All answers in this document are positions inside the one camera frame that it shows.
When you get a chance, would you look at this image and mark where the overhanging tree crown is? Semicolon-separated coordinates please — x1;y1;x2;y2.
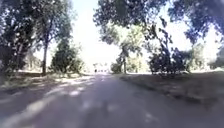
92;0;224;46

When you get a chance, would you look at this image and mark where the tree with thin trunk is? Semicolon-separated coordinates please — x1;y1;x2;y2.
29;0;75;76

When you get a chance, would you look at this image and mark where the bushy tree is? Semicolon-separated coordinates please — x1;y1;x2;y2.
49;36;86;75

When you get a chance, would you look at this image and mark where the dirt and grass verge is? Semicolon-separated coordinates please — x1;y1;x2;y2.
114;69;224;108
0;70;94;93

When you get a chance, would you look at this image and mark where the pale paved path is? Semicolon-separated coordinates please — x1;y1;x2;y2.
0;73;224;128

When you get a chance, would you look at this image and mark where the dark bush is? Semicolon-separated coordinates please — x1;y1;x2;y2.
147;16;188;77

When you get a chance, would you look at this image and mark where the group of trees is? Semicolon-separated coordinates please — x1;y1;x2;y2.
0;0;36;76

